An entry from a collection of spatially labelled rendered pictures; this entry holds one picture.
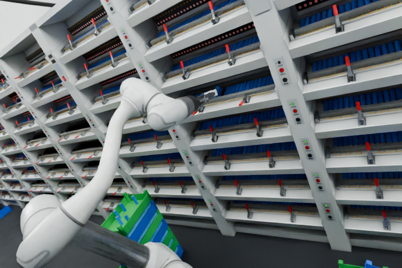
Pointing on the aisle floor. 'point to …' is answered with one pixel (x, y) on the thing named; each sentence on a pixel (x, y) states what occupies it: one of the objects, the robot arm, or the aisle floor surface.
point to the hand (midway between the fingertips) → (210, 94)
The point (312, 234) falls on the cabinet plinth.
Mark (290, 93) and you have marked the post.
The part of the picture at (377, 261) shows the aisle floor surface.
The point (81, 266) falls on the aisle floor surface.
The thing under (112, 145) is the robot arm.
